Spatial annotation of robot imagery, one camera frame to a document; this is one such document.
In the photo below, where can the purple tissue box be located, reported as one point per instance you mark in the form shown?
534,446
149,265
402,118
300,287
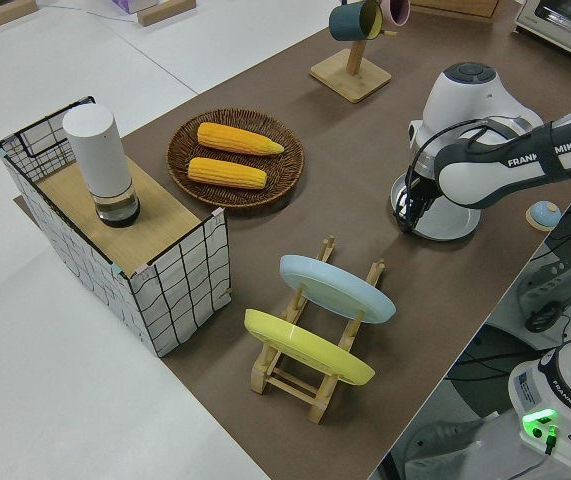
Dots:
132,4

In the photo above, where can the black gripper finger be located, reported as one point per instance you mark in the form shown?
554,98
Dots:
419,212
404,217

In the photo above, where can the white power strip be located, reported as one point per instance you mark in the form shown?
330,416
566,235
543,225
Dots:
547,280

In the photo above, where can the light blue plate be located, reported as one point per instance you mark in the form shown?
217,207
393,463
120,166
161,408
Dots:
335,290

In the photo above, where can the pink mug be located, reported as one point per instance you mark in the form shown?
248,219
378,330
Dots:
396,10

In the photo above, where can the gray round plate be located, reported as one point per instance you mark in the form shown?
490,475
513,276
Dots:
452,222

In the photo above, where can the yellow plate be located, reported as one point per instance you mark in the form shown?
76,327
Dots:
305,345

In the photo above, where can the white toaster oven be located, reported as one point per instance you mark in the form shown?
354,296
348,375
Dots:
555,25

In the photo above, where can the white cylinder humidifier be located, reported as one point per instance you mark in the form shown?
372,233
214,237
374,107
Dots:
100,160

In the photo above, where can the wooden mug stand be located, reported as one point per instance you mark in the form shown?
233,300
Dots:
350,80

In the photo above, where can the blue call bell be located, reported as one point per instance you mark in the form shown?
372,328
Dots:
544,214

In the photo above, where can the long yellow corn cob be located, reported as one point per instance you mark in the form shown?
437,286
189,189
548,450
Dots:
237,140

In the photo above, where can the short wooden block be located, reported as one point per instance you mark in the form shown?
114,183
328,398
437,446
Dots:
165,12

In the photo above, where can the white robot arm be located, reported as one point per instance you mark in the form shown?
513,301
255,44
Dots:
475,175

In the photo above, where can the wooden box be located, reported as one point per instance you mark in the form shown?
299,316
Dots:
460,7

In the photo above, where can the brown table mat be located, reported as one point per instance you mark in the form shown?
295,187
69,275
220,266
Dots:
345,210

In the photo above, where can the pink binder clip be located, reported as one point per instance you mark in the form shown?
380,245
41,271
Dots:
142,271
218,214

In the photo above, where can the brown wicker basket tray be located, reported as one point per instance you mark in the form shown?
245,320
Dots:
235,197

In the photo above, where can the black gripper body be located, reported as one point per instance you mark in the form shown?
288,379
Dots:
422,182

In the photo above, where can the short yellow corn cob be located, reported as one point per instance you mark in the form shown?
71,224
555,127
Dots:
227,173

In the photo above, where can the green plug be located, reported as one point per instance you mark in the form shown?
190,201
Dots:
551,440

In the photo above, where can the long wooden block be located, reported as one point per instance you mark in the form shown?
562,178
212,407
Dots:
0,15

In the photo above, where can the wooden shelf board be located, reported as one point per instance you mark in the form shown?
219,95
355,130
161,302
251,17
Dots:
160,220

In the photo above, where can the wooden dish rack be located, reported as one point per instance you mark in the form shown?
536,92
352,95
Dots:
285,380

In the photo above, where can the teal mug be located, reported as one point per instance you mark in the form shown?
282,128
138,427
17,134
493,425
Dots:
350,22

